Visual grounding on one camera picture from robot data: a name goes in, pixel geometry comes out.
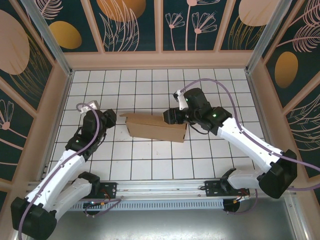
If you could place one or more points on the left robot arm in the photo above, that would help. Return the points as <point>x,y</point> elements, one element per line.
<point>57,170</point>

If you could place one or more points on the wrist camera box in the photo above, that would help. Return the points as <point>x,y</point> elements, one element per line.
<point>91,105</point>
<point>179,98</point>

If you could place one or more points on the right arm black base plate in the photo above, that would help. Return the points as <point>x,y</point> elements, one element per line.
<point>212,188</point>

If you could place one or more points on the grey metal sheet panel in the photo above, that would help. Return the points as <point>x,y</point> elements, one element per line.
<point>162,225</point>

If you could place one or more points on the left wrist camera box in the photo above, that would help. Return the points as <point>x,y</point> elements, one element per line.
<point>91,105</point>

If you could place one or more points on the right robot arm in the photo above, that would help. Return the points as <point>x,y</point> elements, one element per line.
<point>250,145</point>

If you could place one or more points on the aluminium frame post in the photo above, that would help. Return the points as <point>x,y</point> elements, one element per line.
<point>47,32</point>
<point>265,32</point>

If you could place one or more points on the brown cardboard box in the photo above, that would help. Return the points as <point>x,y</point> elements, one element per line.
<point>155,130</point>

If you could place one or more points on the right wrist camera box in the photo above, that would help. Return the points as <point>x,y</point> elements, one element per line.
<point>179,98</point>

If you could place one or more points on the aluminium mounting rail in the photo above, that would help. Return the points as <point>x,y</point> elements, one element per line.
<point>162,186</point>

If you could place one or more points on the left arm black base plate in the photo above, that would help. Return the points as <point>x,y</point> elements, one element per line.
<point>110,190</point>

